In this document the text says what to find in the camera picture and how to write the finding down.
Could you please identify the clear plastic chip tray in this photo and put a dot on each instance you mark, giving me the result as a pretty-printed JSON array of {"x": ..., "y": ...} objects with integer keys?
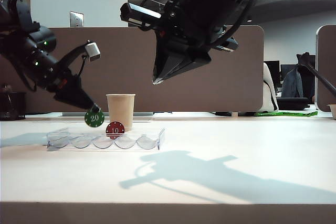
[{"x": 126, "y": 144}]

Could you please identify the beige paper bowl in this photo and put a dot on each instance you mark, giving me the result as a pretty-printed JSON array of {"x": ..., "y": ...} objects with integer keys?
[{"x": 333, "y": 111}]

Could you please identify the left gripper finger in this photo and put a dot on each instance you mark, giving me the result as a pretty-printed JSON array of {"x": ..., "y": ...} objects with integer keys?
[
  {"x": 73, "y": 93},
  {"x": 95, "y": 106}
]

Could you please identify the red poker chip 10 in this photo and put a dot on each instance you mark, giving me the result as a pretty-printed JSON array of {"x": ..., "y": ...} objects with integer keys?
[{"x": 114, "y": 127}]

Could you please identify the flat black object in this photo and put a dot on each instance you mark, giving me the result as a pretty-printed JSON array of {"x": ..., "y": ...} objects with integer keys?
[{"x": 223, "y": 114}]

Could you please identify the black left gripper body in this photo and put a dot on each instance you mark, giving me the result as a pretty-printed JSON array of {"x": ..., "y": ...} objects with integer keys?
[{"x": 59, "y": 81}]

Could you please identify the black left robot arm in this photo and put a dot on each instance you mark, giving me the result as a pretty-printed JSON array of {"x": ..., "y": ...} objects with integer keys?
[{"x": 15, "y": 43}]

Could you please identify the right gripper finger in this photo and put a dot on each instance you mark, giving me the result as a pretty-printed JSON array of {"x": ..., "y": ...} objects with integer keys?
[
  {"x": 186, "y": 62},
  {"x": 160, "y": 61}
]

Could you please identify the metal wall switch plate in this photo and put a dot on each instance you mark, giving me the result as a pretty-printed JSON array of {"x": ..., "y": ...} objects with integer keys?
[{"x": 76, "y": 20}]

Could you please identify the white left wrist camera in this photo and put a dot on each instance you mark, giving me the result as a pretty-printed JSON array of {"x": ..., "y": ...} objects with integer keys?
[{"x": 93, "y": 51}]

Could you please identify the green poker chip 20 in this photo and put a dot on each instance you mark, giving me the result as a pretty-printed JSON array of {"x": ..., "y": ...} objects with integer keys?
[{"x": 94, "y": 120}]

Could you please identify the brown paper cup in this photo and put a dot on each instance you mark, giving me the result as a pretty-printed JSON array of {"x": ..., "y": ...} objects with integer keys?
[{"x": 120, "y": 111}]

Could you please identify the wide brown desk divider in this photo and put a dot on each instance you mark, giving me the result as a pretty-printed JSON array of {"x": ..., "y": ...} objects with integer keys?
[{"x": 126, "y": 64}]

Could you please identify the seated person in blue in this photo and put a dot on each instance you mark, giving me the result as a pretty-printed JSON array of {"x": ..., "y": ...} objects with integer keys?
[{"x": 291, "y": 82}]

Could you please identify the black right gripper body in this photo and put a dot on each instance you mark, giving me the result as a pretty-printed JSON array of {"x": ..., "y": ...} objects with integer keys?
[{"x": 141, "y": 16}]

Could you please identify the small black monitor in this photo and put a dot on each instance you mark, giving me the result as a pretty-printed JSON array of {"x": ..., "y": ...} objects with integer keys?
[{"x": 285, "y": 69}]

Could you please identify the narrow brown desk divider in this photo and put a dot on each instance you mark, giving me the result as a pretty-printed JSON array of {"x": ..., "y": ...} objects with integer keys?
[{"x": 328, "y": 64}]

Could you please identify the beige divider clamp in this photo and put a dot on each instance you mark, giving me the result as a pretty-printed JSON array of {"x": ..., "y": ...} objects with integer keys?
[{"x": 235, "y": 115}]

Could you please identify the large black monitor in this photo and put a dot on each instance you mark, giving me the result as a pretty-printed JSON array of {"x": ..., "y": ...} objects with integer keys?
[{"x": 273, "y": 70}]

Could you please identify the black diagonal pole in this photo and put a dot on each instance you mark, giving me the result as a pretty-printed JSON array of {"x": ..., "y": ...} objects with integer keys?
[{"x": 323, "y": 79}]

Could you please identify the blurred brown divider edge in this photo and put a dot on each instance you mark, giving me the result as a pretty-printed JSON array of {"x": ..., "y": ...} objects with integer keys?
[{"x": 168, "y": 213}]

